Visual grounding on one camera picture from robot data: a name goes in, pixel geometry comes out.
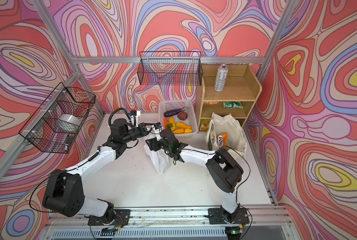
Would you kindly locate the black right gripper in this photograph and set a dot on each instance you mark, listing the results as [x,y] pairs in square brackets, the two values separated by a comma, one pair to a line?
[153,144]

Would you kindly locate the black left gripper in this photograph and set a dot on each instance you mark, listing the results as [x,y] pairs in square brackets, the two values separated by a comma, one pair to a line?
[142,130]

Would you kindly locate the white plastic grocery bag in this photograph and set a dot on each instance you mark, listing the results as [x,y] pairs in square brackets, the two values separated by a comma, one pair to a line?
[159,160]

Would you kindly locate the cream canvas tote bag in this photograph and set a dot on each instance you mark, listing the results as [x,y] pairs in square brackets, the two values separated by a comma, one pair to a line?
[225,131]

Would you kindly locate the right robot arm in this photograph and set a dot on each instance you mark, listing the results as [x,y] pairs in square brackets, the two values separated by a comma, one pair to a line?
[225,171]

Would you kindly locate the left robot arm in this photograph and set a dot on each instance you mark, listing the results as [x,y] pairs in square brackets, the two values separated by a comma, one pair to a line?
[64,190]

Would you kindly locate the orange toy carrot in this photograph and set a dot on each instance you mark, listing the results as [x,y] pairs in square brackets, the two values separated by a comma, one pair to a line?
[166,123]

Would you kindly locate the yellow toy mango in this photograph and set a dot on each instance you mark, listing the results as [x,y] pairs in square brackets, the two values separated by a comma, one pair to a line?
[182,125]
[172,124]
[179,131]

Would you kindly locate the purple toy eggplant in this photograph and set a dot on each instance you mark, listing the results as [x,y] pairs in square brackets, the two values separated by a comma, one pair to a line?
[174,112]

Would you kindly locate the white plastic perforated basket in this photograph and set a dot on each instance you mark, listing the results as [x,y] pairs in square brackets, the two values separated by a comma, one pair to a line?
[177,104]

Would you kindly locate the dark red toy fruit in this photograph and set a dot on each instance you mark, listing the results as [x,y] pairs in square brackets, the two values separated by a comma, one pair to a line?
[182,116]

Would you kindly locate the yellow corn chips bag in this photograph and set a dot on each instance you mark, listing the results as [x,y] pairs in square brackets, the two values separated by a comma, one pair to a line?
[204,124]

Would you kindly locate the green snack bag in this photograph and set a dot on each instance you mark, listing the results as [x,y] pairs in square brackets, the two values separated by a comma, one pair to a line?
[233,105]

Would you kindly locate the wooden shelf unit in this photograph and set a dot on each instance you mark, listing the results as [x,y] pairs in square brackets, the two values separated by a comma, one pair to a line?
[241,85]

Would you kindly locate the silver drink can back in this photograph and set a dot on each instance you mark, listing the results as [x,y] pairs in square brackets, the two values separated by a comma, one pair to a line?
[221,77]

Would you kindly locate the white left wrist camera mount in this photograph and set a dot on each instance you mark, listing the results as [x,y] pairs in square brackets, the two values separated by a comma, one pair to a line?
[134,115]

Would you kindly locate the black wire basket back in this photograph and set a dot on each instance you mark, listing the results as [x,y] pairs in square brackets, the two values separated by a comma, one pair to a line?
[170,68]

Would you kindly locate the black wire basket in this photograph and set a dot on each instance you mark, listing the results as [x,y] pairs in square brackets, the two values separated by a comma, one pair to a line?
[58,123]
[170,68]

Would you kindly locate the black wire basket left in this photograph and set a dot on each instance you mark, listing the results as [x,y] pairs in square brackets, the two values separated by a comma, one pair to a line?
[58,123]

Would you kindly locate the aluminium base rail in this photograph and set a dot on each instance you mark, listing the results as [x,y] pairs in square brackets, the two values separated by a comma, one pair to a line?
[178,223]

